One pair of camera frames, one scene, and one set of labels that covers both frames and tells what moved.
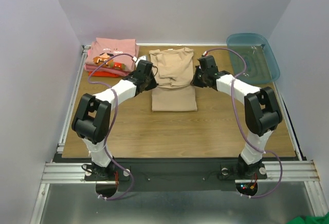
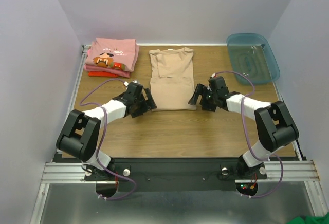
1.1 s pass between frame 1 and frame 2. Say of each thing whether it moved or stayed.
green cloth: stayed
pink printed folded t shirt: stayed
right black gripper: moved
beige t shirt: stayed
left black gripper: moved
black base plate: stayed
